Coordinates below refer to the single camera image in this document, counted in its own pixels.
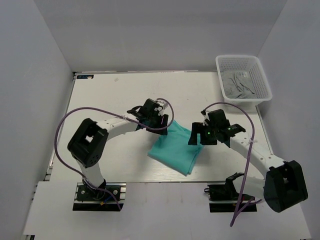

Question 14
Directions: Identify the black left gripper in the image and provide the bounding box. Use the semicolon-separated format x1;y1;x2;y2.
146;112;169;136

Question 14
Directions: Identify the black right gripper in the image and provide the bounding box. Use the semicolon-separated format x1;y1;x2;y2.
188;122;219;146

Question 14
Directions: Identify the teal green t shirt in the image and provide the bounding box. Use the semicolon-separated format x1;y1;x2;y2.
147;121;204;176

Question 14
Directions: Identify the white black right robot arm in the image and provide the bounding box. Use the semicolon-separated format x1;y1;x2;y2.
188;109;308;213

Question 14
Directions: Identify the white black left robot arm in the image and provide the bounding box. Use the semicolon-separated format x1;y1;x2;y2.
67;98;173;200

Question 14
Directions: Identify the grey t shirt in basket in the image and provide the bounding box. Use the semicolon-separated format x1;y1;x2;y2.
220;70;256;99

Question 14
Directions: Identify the white plastic mesh basket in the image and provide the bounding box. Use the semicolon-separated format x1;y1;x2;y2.
215;55;273;108

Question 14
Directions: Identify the blue label sticker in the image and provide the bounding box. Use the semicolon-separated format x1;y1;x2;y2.
76;74;94;80

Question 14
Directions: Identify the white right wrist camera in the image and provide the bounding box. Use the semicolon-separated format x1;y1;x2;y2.
200;110;210;126

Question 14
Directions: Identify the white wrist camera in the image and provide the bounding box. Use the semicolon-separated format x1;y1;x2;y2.
200;110;210;126
155;99;168;111

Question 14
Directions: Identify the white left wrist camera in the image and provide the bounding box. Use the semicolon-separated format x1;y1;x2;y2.
155;99;168;111

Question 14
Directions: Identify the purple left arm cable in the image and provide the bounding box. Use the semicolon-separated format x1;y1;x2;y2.
54;97;175;211

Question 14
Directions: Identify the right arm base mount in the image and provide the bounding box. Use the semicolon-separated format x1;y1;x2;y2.
204;183;258;214

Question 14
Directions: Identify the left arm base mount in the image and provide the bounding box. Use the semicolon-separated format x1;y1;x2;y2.
72;182;126;212

